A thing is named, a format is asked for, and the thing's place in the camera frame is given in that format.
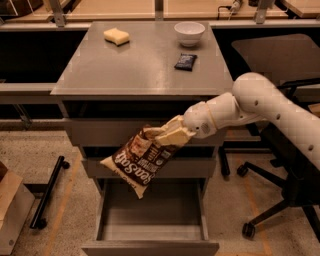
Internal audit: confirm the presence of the bottom grey open drawer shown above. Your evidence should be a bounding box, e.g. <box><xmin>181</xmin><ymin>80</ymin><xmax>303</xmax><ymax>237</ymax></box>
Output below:
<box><xmin>82</xmin><ymin>179</ymin><xmax>219</xmax><ymax>256</ymax></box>

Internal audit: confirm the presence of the black wheeled table leg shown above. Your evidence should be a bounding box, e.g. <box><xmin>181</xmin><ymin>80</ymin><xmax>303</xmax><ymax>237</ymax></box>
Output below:
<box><xmin>26</xmin><ymin>156</ymin><xmax>70</xmax><ymax>229</ymax></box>

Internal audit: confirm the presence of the black right table leg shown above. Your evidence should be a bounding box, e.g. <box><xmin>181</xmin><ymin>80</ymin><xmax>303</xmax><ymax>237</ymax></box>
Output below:
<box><xmin>218</xmin><ymin>147</ymin><xmax>230</xmax><ymax>177</ymax></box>

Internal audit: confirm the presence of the dark blue snack packet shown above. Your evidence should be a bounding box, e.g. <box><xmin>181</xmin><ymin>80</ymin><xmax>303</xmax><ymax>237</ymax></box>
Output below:
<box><xmin>174</xmin><ymin>53</ymin><xmax>197</xmax><ymax>71</ymax></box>

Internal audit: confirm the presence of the grey drawer cabinet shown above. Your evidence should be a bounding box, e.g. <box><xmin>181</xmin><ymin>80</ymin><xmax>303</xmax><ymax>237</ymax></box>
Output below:
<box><xmin>50</xmin><ymin>21</ymin><xmax>240</xmax><ymax>256</ymax></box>

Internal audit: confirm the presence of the brown sea salt chip bag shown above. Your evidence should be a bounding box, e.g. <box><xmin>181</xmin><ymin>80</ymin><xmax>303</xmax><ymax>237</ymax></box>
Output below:
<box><xmin>101</xmin><ymin>127</ymin><xmax>180</xmax><ymax>199</ymax></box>

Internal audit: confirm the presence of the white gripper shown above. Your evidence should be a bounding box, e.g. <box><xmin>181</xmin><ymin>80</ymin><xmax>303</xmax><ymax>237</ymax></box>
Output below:
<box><xmin>143</xmin><ymin>101</ymin><xmax>217</xmax><ymax>146</ymax></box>

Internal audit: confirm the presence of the top grey drawer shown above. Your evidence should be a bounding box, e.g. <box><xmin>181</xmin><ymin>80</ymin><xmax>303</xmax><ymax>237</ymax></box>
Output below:
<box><xmin>62</xmin><ymin>116</ymin><xmax>231</xmax><ymax>148</ymax></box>

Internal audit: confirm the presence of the yellow sponge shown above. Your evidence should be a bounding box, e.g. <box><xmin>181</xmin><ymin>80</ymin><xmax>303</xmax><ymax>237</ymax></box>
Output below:
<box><xmin>103</xmin><ymin>28</ymin><xmax>130</xmax><ymax>46</ymax></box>

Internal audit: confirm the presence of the white bowl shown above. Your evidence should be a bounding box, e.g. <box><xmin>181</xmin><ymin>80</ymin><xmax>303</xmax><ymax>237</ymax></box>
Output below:
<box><xmin>174</xmin><ymin>21</ymin><xmax>206</xmax><ymax>47</ymax></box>

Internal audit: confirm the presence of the middle grey drawer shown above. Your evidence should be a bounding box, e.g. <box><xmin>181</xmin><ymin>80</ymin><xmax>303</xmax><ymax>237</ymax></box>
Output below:
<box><xmin>82</xmin><ymin>158</ymin><xmax>216</xmax><ymax>179</ymax></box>

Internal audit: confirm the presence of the cardboard box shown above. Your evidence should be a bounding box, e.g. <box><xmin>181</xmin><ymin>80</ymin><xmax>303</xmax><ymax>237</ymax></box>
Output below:
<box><xmin>0</xmin><ymin>162</ymin><xmax>22</xmax><ymax>229</ymax></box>

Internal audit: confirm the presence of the black cable with plug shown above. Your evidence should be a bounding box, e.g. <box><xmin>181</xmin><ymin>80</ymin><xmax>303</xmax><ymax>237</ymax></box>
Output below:
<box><xmin>217</xmin><ymin>0</ymin><xmax>243</xmax><ymax>20</ymax></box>

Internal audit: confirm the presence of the grey metal box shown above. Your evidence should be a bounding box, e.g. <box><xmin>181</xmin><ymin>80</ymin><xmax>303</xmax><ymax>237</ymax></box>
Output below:
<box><xmin>0</xmin><ymin>184</ymin><xmax>34</xmax><ymax>256</ymax></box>

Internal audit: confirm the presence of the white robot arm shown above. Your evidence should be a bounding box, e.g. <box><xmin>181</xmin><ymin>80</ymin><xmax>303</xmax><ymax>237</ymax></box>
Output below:
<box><xmin>144</xmin><ymin>73</ymin><xmax>320</xmax><ymax>168</ymax></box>

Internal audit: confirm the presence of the black office chair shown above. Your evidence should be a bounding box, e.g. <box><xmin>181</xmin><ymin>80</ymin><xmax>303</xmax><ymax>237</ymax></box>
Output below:
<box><xmin>232</xmin><ymin>34</ymin><xmax>320</xmax><ymax>239</ymax></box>

